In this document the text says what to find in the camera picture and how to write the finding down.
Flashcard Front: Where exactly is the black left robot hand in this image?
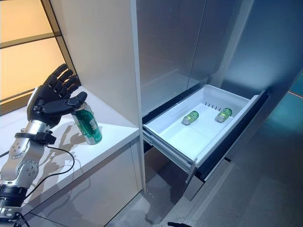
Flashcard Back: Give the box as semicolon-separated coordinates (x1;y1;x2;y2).
26;63;88;126

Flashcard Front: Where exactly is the dark green beverage can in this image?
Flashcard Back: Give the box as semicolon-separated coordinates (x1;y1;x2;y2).
74;103;103;145

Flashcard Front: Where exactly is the white fridge drawer steel front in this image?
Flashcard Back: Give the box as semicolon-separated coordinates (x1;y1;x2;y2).
143;84;270;201

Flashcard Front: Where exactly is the stainless steel fridge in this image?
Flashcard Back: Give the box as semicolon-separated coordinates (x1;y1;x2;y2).
136;0;258;190

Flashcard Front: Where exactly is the white counter cabinet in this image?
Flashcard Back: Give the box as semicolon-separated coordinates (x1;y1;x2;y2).
0;84;145;227

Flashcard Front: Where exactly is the light green beverage can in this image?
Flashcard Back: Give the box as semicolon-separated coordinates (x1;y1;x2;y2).
214;107;233;123
181;110;199;125

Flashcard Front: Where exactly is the grey steel side panel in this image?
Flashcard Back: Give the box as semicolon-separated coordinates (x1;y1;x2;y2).
222;0;303;166

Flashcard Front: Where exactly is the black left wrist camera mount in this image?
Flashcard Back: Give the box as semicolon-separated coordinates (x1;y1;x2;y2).
14;131;57;145

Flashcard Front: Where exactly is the lit window dark frame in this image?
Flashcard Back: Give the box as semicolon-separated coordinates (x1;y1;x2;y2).
0;0;82;116

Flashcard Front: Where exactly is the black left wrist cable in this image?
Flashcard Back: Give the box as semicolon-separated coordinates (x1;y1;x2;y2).
23;145;76;199

